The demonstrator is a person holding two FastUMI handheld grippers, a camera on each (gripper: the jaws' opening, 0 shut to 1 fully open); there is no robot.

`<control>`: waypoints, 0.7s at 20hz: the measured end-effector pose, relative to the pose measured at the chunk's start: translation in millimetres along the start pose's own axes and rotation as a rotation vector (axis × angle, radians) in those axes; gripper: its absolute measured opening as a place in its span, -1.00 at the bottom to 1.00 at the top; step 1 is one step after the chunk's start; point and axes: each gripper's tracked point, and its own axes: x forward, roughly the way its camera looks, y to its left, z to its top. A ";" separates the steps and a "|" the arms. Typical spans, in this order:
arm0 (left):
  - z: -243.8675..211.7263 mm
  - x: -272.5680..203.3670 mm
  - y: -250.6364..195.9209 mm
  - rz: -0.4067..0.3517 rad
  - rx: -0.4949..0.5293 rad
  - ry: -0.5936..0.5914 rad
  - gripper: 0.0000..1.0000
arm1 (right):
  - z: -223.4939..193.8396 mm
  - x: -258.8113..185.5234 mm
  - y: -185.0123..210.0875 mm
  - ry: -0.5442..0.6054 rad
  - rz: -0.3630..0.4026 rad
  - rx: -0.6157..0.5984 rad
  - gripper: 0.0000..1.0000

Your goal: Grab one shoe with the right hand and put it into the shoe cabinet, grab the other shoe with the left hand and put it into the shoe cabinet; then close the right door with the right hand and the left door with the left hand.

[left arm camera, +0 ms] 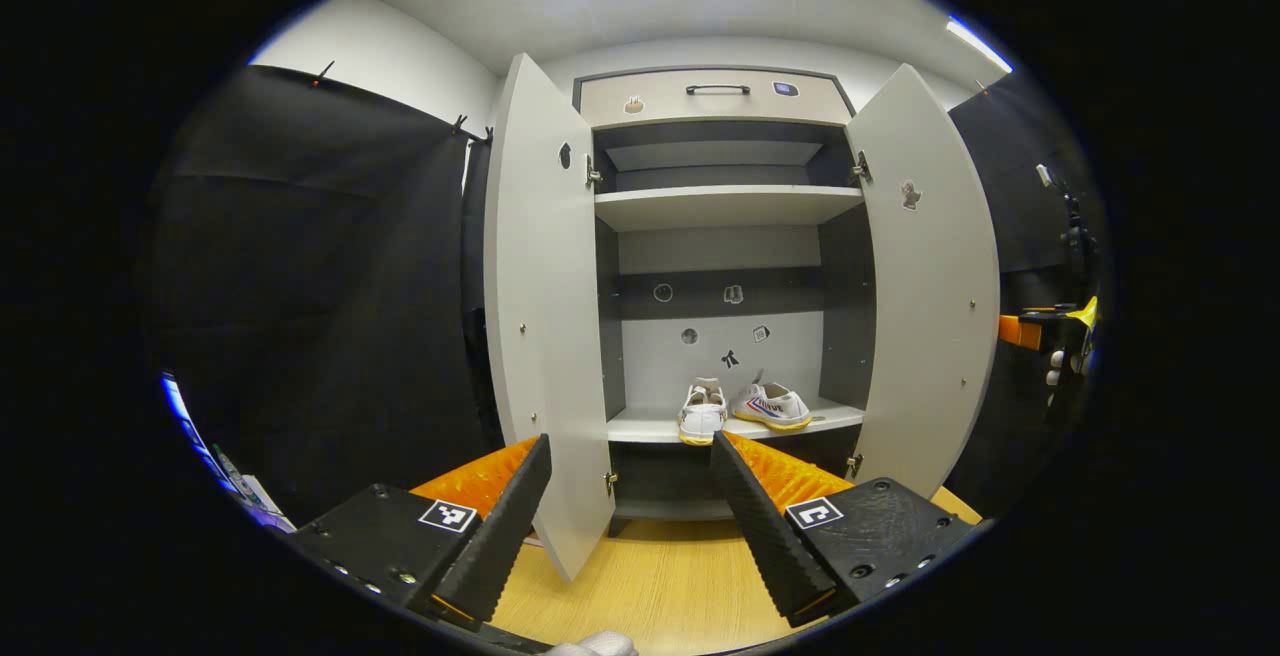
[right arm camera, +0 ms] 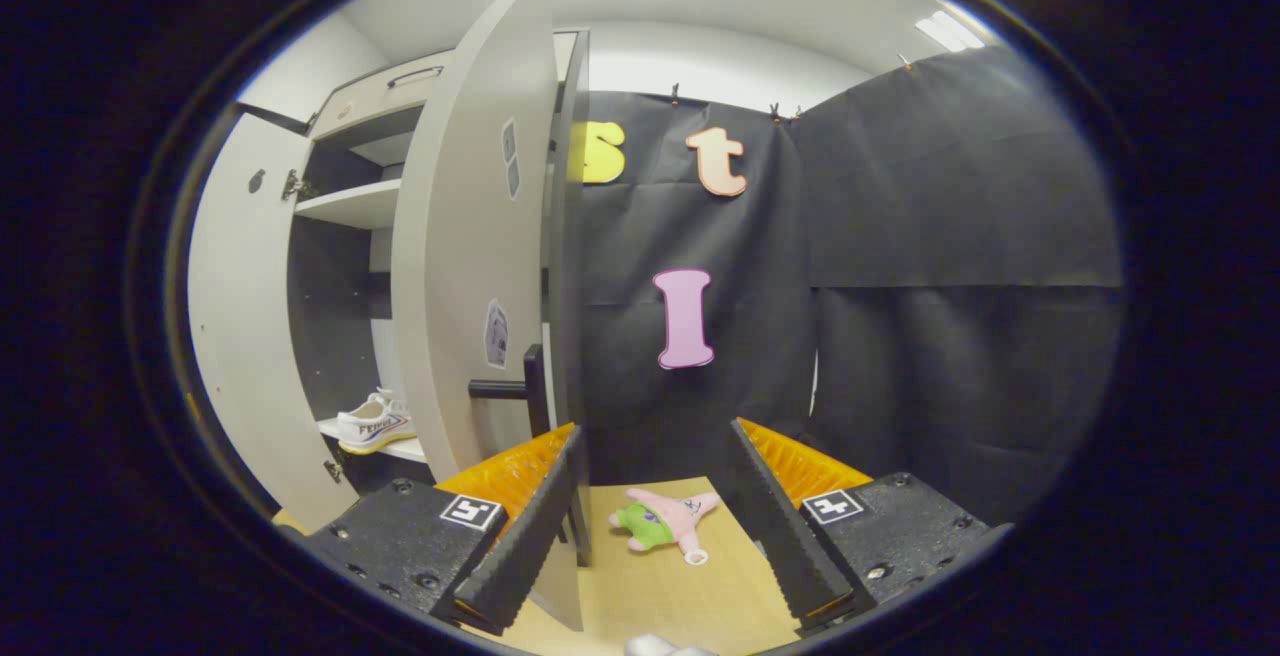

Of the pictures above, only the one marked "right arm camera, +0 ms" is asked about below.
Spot white canvas shoe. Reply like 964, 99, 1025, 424
335, 388, 419, 456

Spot grey cabinet drawer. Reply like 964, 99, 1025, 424
308, 31, 581, 142

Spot black backdrop cloth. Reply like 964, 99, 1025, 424
575, 44, 1123, 527

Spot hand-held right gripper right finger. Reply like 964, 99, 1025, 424
728, 417, 993, 635

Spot grey shoe cabinet door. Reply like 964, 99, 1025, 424
390, 0, 591, 634
188, 111, 361, 534

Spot grey shoe cabinet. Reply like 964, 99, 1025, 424
285, 29, 593, 569

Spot ceiling light panel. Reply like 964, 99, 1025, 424
915, 9, 986, 52

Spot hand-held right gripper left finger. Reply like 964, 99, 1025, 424
300, 422, 589, 637

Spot pink star plush toy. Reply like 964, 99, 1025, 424
610, 488, 721, 567

